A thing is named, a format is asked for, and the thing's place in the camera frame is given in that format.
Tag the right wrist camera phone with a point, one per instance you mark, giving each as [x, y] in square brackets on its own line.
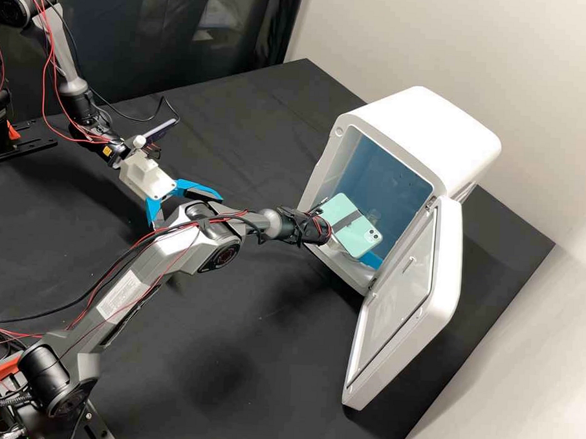
[351, 227]

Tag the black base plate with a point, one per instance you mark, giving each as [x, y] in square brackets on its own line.
[29, 145]

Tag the white incubator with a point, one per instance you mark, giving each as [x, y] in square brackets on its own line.
[423, 138]

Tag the wrist camera phone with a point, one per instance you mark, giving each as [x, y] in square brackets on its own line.
[351, 227]
[160, 130]

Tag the incubator door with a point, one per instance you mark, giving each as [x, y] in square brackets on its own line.
[406, 302]

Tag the left wrist camera phone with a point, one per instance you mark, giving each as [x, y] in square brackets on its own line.
[160, 130]

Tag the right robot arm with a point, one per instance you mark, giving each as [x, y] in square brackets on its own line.
[185, 246]

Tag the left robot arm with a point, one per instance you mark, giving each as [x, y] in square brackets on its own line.
[71, 81]

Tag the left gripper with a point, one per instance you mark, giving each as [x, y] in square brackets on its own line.
[144, 174]

